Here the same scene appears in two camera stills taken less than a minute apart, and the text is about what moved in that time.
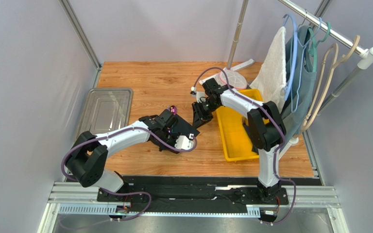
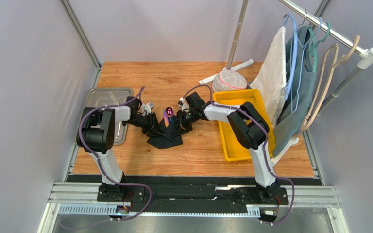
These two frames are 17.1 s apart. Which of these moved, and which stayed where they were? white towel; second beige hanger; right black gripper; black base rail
Moved: right black gripper
Stayed: black base rail; second beige hanger; white towel
